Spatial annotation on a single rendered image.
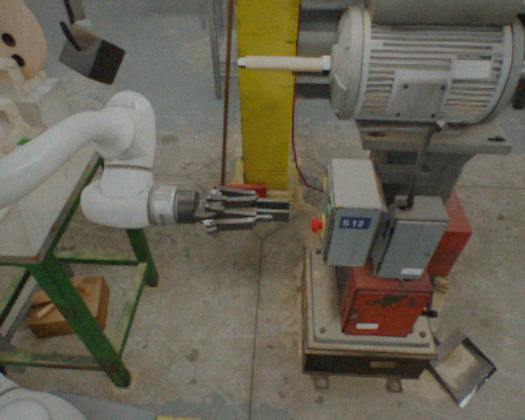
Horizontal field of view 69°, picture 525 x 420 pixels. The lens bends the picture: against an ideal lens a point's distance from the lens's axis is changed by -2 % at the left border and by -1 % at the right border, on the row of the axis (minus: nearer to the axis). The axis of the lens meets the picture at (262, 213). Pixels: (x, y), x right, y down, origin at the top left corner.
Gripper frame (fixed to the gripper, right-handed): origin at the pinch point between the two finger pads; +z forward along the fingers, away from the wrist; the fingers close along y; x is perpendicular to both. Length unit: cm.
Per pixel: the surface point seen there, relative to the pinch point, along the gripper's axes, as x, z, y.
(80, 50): 45, -18, 24
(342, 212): 3.4, 14.1, 3.1
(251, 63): 18.5, -6.7, -30.4
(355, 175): 5.0, 17.5, -6.8
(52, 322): -95, -96, -18
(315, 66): 18.2, 8.5, -30.3
